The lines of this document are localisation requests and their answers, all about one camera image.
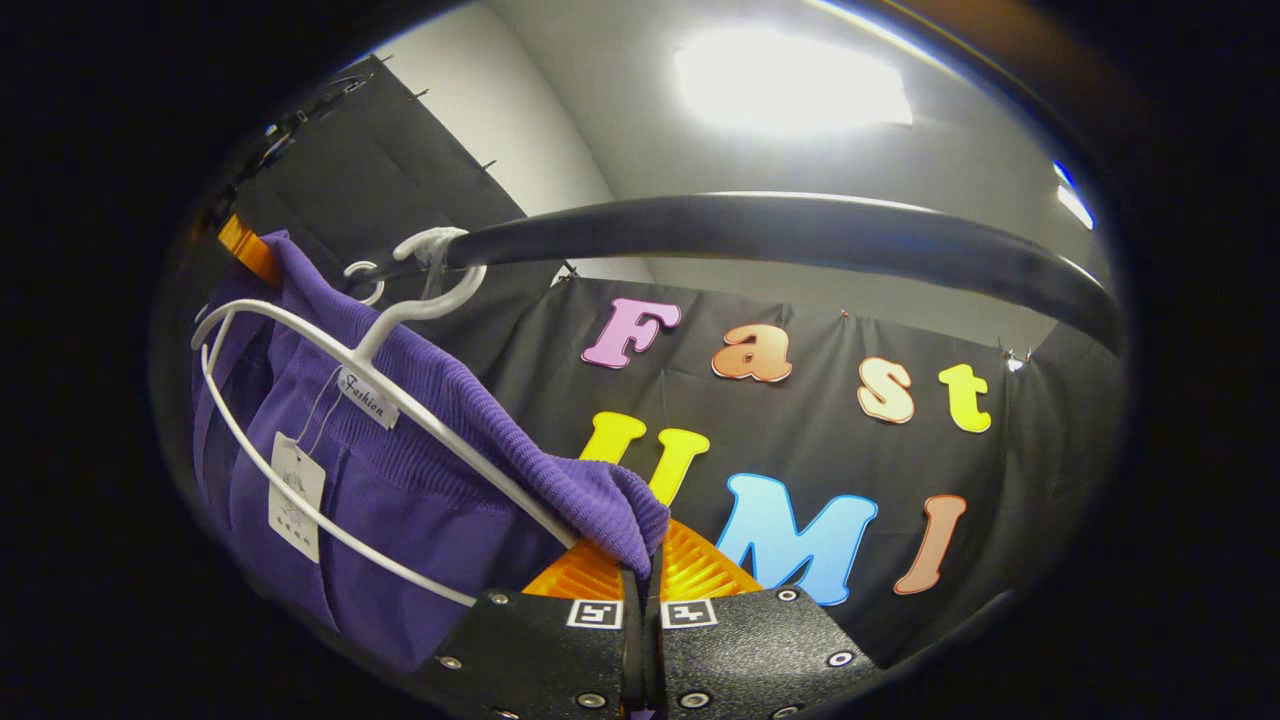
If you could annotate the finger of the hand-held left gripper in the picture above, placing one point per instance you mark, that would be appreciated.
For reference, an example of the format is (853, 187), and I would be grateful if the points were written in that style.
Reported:
(248, 250)

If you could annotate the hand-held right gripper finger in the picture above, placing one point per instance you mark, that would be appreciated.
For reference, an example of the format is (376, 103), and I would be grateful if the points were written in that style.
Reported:
(653, 650)
(632, 650)

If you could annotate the purple jacket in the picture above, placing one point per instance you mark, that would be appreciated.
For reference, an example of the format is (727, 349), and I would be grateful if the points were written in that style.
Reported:
(420, 500)

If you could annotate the white plastic hanger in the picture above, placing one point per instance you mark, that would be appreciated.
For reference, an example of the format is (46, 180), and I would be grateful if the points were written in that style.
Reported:
(400, 318)
(381, 290)

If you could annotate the black clothes rack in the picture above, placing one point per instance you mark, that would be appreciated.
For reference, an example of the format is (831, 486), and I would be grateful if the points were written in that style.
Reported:
(800, 225)

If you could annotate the black backdrop cloth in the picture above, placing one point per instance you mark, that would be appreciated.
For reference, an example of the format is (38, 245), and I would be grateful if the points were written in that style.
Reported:
(800, 440)

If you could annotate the ceiling light panel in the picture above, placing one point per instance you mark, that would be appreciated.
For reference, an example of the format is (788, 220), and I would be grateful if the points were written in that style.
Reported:
(790, 80)

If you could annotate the small ceiling light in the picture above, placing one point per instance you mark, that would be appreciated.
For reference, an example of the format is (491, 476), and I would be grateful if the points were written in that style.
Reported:
(1075, 205)

